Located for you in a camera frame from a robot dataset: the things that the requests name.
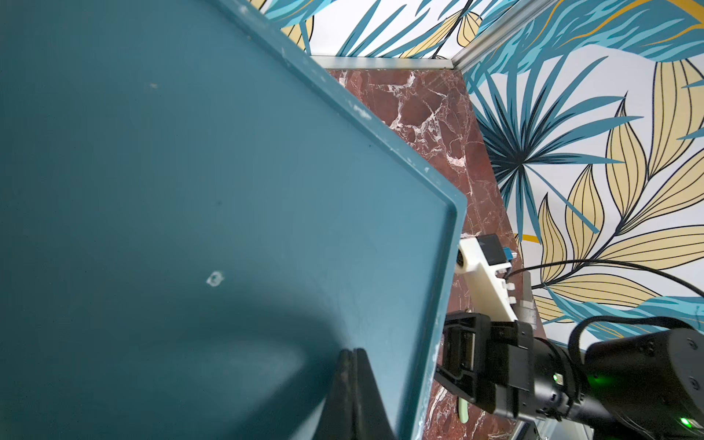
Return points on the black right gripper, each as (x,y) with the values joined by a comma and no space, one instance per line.
(505,370)

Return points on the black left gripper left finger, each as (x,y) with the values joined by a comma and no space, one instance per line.
(338,420)

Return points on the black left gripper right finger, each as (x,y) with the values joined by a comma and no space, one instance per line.
(370,418)

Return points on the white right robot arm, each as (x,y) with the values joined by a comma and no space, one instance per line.
(626,378)

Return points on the teal and yellow drawer cabinet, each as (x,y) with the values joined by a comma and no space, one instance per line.
(196,219)

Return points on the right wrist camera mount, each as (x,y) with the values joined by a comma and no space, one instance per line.
(488,292)

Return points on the aluminium corner post right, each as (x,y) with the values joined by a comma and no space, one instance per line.
(501,30)

